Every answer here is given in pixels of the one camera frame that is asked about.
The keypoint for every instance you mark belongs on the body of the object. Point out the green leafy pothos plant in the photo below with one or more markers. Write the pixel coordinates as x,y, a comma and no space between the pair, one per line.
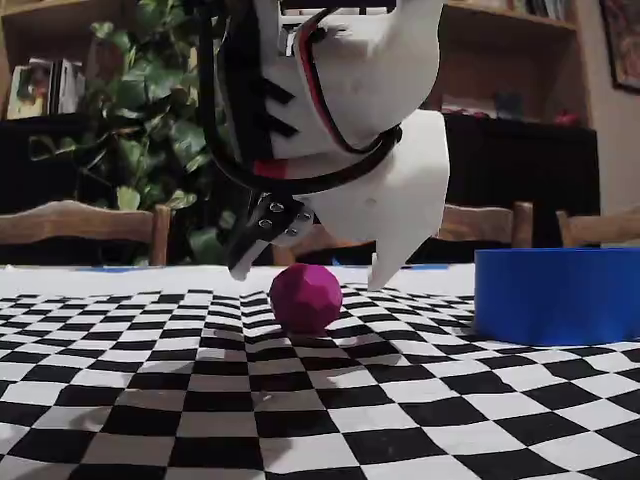
150,90

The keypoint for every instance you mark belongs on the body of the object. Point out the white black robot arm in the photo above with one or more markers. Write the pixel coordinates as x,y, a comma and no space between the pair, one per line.
350,5

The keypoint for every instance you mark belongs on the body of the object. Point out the blue tape strip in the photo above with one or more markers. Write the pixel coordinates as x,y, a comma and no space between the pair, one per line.
430,266
132,268

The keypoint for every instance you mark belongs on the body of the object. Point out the black white checkered cloth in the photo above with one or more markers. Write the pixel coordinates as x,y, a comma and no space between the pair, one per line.
320,400

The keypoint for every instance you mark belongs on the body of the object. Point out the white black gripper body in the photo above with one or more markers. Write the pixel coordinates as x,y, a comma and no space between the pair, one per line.
400,200

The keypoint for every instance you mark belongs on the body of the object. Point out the framed photo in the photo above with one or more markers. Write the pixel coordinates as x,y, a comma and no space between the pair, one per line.
27,92

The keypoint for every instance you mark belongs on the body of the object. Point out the pink faceted ball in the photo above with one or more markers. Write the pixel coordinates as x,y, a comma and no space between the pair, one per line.
306,300

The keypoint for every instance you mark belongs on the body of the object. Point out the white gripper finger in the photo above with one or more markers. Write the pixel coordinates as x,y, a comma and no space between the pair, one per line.
280,220
400,200

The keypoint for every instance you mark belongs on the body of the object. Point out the light wooden bookshelf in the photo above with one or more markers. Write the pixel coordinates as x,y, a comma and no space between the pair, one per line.
525,55

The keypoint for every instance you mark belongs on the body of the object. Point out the white book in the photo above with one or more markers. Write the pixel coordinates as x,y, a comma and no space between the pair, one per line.
67,85

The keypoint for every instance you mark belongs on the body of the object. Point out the dark wooden cabinet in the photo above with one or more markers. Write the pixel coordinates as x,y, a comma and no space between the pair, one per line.
500,165

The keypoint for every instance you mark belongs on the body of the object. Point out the framed wall picture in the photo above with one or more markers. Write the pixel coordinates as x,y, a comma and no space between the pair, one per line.
625,40

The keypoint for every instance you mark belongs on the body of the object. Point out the red white flat box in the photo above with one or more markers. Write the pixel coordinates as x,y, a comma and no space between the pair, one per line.
467,111

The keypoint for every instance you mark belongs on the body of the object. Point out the blue round box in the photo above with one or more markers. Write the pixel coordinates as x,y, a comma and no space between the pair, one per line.
555,300

